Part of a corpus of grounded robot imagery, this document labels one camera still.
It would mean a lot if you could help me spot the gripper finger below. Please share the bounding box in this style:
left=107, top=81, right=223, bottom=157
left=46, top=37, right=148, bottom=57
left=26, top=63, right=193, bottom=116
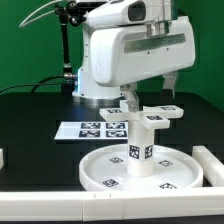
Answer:
left=120, top=83, right=139, bottom=112
left=161, top=71, right=178, bottom=100

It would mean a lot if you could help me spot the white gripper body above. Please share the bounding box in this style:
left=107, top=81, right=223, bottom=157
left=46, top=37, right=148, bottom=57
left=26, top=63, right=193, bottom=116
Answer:
left=90, top=16, right=195, bottom=87

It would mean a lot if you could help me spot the white cross-shaped table base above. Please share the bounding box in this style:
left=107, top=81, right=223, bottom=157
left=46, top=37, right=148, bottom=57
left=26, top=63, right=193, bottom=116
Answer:
left=99, top=100, right=184, bottom=129

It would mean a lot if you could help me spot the white round table top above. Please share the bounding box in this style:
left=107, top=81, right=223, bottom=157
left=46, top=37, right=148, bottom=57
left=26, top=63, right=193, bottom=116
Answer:
left=79, top=144, right=203, bottom=191

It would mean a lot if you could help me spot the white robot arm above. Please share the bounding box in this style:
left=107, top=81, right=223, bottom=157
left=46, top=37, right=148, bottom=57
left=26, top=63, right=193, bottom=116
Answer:
left=86, top=0, right=195, bottom=111

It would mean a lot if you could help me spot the white marker tag plate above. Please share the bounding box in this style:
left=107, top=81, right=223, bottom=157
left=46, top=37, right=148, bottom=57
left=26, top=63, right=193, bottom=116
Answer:
left=55, top=122, right=128, bottom=140

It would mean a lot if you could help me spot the white left fence piece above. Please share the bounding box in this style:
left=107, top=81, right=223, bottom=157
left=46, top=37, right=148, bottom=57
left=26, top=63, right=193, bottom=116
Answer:
left=0, top=149, right=4, bottom=170

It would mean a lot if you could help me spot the black cable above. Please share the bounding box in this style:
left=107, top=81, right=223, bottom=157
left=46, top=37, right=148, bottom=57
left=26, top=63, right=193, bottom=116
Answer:
left=0, top=75, right=65, bottom=96

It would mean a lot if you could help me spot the white right fence rail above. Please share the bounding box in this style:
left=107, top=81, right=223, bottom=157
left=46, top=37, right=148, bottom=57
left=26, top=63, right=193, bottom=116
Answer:
left=192, top=146, right=224, bottom=187

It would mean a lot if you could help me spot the white fence rail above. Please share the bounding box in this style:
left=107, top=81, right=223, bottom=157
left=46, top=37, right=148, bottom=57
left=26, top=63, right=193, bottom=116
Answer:
left=192, top=146, right=224, bottom=187
left=0, top=187, right=224, bottom=221

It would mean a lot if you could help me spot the white cable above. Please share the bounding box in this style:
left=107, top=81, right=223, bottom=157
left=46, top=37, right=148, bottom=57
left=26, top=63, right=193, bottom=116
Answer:
left=18, top=0, right=63, bottom=29

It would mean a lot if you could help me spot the white front fence rail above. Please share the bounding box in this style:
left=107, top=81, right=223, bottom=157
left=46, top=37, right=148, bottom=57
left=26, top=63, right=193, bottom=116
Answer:
left=0, top=187, right=224, bottom=221

